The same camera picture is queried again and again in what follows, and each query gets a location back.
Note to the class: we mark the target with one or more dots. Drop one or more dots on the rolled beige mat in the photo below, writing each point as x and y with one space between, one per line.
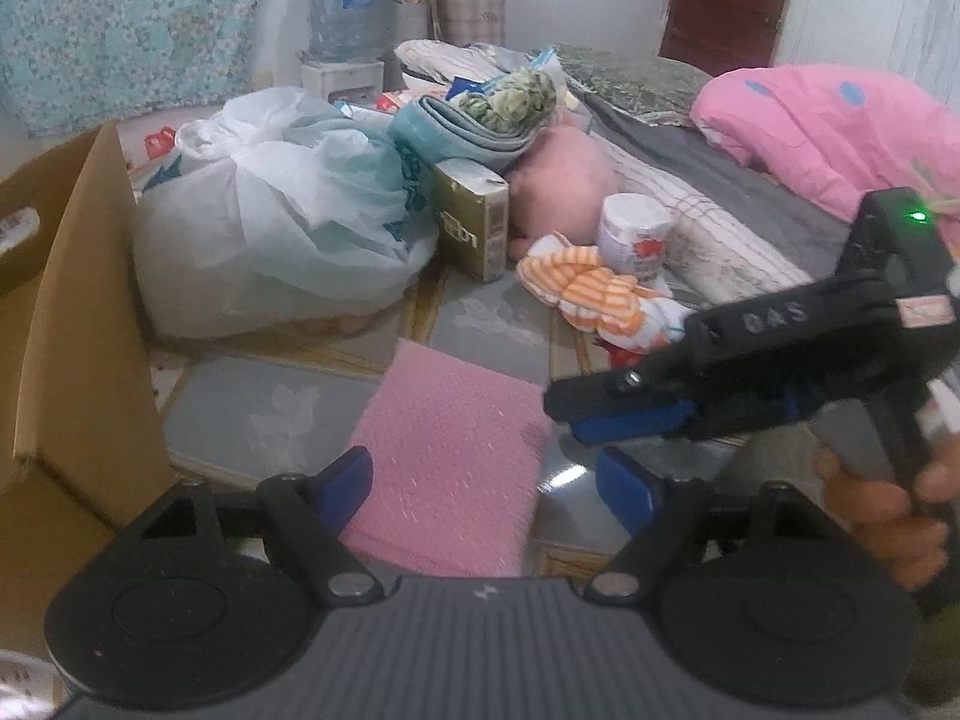
409 4

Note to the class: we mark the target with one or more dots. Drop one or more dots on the white water dispenser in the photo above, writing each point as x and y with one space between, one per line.
354 82

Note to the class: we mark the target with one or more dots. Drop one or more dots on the teal floral wall cloth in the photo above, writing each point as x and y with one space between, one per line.
68 65

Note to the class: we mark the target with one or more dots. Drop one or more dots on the white tissue roll pack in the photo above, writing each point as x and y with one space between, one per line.
633 235

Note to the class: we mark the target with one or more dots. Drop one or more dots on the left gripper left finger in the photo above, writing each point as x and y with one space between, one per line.
305 516

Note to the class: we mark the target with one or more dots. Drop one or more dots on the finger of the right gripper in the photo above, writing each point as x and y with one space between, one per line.
650 422

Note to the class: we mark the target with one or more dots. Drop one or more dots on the orange striped cloth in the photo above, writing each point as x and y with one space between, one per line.
593 299

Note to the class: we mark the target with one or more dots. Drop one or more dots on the white plastic bag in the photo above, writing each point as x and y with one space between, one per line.
279 209

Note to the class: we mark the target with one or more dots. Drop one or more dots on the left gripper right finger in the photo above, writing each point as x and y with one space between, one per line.
662 518

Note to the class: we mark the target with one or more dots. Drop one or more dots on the dark grey blanket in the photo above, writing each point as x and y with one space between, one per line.
805 234

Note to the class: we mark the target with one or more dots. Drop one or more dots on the white plaid blanket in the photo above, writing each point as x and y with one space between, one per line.
712 251

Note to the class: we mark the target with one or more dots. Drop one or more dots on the blue water jug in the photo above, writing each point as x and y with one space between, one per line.
342 31

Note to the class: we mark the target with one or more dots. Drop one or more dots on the dark red wooden door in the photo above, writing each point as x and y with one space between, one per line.
722 35

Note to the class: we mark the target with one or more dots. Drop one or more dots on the person's right hand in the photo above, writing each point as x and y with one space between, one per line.
881 515

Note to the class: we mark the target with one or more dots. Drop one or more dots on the green white cloth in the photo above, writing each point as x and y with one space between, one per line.
515 104

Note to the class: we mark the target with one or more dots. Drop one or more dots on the green patterned pillow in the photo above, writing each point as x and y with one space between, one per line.
655 91

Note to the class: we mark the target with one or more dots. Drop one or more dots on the pink knitted cloth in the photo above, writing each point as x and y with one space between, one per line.
456 465

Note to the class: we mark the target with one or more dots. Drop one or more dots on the olive green carton box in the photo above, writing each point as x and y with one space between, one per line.
472 209

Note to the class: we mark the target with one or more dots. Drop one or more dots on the pink plush pillow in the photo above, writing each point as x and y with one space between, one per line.
558 187

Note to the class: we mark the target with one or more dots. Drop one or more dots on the pink polka dot blanket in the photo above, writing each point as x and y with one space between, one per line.
832 133

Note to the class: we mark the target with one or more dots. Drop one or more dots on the brown cardboard box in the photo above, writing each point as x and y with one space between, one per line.
82 448

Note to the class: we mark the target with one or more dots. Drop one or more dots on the blue striped towel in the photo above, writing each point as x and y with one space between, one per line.
431 130

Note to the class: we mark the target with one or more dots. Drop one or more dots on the rolled checkered mat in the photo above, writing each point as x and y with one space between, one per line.
465 22

